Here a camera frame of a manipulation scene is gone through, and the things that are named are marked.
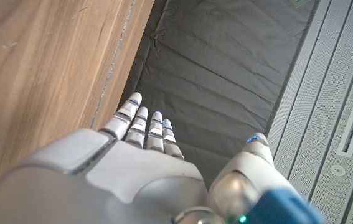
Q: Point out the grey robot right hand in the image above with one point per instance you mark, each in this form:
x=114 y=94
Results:
x=117 y=180

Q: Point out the blue right wrist connector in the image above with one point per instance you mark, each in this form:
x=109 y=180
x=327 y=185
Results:
x=282 y=208

